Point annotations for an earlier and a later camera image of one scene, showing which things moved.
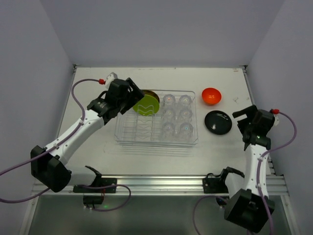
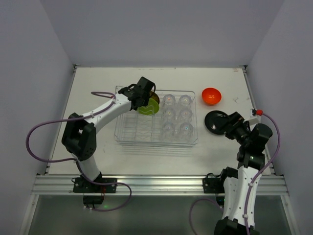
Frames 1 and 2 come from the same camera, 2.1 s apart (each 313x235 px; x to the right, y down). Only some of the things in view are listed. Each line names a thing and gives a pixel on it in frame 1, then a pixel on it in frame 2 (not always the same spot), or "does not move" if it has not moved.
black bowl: [218, 122] does not move
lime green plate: [148, 105] does not move
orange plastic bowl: [211, 95] does not move
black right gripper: [248, 117] to [228, 123]
